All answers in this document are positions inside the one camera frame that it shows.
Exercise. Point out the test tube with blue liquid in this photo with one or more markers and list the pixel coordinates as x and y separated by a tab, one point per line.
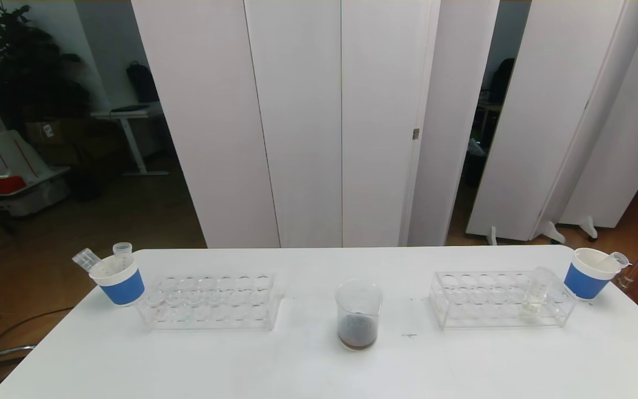
122	252

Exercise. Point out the test tube with yellowish liquid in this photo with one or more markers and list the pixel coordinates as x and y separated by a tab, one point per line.
535	299

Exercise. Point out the test tube with red liquid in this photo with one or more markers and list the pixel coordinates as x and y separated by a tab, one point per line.
87	259
617	259

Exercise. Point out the clear glass beaker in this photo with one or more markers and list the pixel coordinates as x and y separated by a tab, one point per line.
358	332

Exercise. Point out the clear acrylic test tube rack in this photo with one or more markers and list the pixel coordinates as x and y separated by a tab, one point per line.
485	310
214	310

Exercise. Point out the white partition panel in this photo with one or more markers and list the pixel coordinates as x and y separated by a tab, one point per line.
529	111
452	111
618	138

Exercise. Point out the white standing desk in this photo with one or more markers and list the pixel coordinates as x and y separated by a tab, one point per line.
128	113

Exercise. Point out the black backpack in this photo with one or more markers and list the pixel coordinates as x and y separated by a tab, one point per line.
142	83

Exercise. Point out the blue and white paper cup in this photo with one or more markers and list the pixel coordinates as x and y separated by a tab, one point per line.
585	282
122	288

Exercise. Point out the brown cardboard box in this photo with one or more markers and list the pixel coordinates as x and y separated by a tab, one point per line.
47	133

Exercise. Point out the white wheeled machine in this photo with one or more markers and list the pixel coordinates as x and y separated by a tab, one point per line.
25	160

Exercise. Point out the dark green potted plant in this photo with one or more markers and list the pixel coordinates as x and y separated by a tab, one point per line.
25	66

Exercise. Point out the grey metal frame bar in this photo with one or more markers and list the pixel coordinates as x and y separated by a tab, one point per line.
3	353

